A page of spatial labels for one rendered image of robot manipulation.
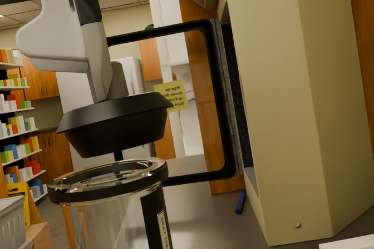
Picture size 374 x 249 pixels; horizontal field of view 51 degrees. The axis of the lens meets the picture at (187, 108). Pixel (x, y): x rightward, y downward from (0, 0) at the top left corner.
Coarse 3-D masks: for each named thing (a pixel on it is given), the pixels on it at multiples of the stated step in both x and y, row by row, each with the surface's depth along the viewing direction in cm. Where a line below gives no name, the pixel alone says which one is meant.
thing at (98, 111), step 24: (120, 72) 30; (120, 96) 29; (144, 96) 28; (72, 120) 27; (96, 120) 26; (120, 120) 26; (144, 120) 27; (72, 144) 28; (96, 144) 27; (120, 144) 27; (144, 144) 28
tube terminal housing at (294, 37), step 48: (240, 0) 64; (288, 0) 64; (336, 0) 73; (240, 48) 65; (288, 48) 64; (336, 48) 72; (288, 96) 65; (336, 96) 70; (288, 144) 65; (336, 144) 69; (288, 192) 66; (336, 192) 68; (288, 240) 66
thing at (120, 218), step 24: (96, 168) 39; (120, 168) 40; (144, 168) 39; (144, 192) 33; (72, 216) 32; (96, 216) 31; (120, 216) 32; (72, 240) 33; (96, 240) 32; (120, 240) 32; (144, 240) 32
